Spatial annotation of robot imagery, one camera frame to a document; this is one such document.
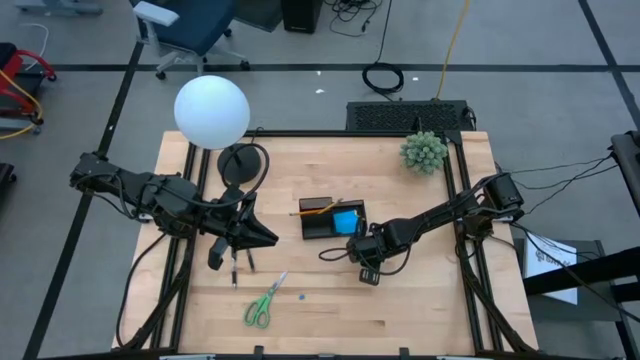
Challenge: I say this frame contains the green handled scissors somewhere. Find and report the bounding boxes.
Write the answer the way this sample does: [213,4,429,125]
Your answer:
[243,271,290,330]

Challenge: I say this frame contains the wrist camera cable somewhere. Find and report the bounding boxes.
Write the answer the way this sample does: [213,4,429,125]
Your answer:
[197,142,272,209]
[318,243,414,277]

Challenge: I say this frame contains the yellow cable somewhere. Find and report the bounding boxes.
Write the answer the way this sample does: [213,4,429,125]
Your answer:
[433,0,472,101]

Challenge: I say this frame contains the blue office chair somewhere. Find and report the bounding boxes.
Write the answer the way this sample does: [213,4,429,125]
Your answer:
[130,0,252,81]

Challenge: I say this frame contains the black tower box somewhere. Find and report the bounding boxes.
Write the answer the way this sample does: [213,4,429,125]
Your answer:
[280,0,324,35]

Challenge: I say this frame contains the coiled black cable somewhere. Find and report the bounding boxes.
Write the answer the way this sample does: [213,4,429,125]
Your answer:
[360,0,406,97]

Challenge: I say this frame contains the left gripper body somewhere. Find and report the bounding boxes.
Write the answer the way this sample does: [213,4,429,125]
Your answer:
[219,185,260,250]

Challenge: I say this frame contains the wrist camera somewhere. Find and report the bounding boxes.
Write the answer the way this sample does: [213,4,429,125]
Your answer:
[207,236,232,272]
[358,267,383,287]

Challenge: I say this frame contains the yellow pencil pink eraser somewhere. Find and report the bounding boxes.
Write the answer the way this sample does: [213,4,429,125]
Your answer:
[316,198,346,215]

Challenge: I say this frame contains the small potted green plant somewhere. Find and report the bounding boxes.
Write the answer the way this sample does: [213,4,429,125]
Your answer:
[398,130,450,176]

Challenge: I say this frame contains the black mesh desk organizer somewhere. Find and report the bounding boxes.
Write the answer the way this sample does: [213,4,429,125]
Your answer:
[298,196,369,241]

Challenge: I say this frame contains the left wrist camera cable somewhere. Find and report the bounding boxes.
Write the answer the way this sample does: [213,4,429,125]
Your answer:
[197,142,272,209]

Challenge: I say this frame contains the red cart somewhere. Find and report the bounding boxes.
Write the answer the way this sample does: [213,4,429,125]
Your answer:
[0,41,58,137]

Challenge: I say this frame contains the white globe table lamp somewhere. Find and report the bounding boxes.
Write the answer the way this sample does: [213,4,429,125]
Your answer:
[172,74,263,186]

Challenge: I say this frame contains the grey side table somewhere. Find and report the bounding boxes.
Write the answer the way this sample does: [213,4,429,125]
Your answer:
[513,238,624,324]

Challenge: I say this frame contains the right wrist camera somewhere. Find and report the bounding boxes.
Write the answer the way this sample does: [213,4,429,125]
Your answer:
[358,267,383,287]

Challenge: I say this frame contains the blue sticky note pad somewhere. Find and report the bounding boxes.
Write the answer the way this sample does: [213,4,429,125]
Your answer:
[332,209,361,237]

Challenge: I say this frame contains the black metal beam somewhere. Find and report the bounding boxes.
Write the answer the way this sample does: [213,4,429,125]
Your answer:
[522,246,640,297]

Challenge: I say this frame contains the white paper sheet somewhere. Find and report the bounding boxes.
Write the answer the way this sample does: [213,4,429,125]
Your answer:
[521,231,580,307]

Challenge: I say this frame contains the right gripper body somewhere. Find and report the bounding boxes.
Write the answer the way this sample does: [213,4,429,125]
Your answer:
[346,223,401,266]

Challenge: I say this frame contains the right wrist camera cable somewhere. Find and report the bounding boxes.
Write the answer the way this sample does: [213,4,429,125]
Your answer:
[318,243,414,277]

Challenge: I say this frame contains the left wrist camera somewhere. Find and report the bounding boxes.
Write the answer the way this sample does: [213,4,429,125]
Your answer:
[207,236,232,272]

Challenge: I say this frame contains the black keyboard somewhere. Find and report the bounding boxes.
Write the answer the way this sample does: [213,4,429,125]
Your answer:
[345,99,476,133]

